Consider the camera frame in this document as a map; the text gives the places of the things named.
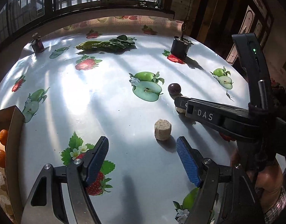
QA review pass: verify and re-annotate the large orange tangerine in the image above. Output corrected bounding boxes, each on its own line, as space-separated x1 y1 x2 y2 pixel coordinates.
0 150 6 168

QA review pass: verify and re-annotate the large sugarcane chunk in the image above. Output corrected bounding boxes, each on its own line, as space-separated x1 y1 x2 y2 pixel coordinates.
0 172 7 191

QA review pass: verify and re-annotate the person right hand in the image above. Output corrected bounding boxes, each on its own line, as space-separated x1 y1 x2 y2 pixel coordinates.
229 148 285 211

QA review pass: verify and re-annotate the dark purple passion fruit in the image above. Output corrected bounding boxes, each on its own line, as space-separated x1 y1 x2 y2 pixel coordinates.
168 83 181 96

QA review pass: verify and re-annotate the fruit print tablecloth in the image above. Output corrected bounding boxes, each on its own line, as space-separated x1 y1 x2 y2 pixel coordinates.
0 18 250 223

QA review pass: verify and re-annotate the brown cardboard tray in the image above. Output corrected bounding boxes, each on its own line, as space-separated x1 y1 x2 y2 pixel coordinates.
0 106 24 223

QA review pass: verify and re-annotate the black plant pot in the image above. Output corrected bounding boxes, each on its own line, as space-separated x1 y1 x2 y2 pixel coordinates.
170 36 193 60

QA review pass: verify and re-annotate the green leafy vegetable bunch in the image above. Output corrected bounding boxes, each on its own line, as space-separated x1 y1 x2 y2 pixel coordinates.
75 34 137 53

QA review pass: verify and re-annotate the dark ink bottle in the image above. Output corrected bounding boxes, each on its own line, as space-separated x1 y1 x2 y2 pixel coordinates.
31 36 45 54

